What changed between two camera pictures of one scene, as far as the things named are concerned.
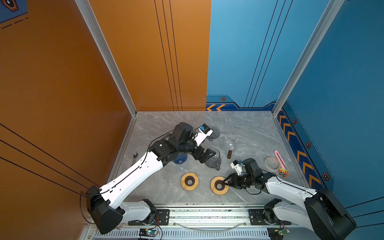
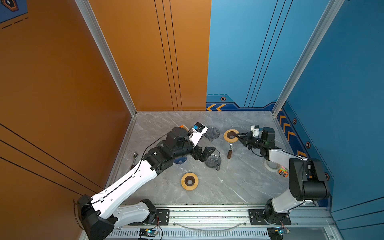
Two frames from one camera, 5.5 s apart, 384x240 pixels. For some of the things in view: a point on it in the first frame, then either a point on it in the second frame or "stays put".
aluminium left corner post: [93, 25] stays put
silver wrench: [135, 156] stays put
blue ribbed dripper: [180, 159] stays put
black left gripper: [205, 156] stays put
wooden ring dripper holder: [217, 180] -> [230, 135]
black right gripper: [232, 184] -> [246, 142]
